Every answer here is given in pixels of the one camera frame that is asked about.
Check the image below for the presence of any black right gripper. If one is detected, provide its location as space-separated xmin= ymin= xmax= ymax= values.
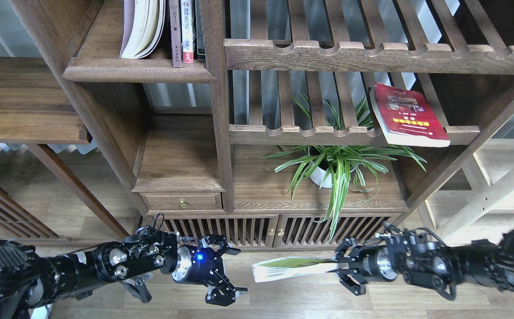
xmin=334 ymin=237 xmax=397 ymax=296

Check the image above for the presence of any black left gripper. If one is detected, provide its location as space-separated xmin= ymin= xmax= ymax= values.
xmin=172 ymin=235 xmax=248 ymax=307

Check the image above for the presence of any yellow green cover book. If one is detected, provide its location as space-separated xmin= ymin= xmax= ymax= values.
xmin=252 ymin=256 xmax=339 ymax=283

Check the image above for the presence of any red cover book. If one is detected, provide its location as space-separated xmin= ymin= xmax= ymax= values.
xmin=370 ymin=82 xmax=450 ymax=148

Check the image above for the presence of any pale lavender cover book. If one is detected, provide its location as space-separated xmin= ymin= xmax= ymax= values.
xmin=119 ymin=0 xmax=166 ymax=59

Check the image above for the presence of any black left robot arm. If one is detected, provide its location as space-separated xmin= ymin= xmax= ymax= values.
xmin=0 ymin=226 xmax=247 ymax=319

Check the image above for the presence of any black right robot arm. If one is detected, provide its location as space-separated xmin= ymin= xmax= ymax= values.
xmin=334 ymin=222 xmax=514 ymax=300

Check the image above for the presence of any light wooden shelf unit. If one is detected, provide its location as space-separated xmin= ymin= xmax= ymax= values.
xmin=418 ymin=139 xmax=514 ymax=246

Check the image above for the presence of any brass drawer knob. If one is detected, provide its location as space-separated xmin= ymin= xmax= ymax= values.
xmin=178 ymin=198 xmax=188 ymax=209

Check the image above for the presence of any white plant pot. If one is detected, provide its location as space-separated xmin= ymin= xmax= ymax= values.
xmin=310 ymin=161 xmax=333 ymax=189

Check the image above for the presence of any dark wooden bookshelf cabinet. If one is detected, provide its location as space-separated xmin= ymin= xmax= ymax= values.
xmin=11 ymin=0 xmax=514 ymax=249

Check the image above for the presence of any dark wooden side table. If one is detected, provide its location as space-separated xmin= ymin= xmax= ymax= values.
xmin=0 ymin=57 xmax=141 ymax=246

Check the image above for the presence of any dark upright book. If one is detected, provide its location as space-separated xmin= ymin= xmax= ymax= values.
xmin=194 ymin=0 xmax=206 ymax=61

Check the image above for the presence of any maroon upright book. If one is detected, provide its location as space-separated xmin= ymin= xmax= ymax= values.
xmin=169 ymin=0 xmax=182 ymax=67

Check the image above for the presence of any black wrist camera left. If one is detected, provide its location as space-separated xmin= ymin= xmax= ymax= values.
xmin=114 ymin=254 xmax=165 ymax=280

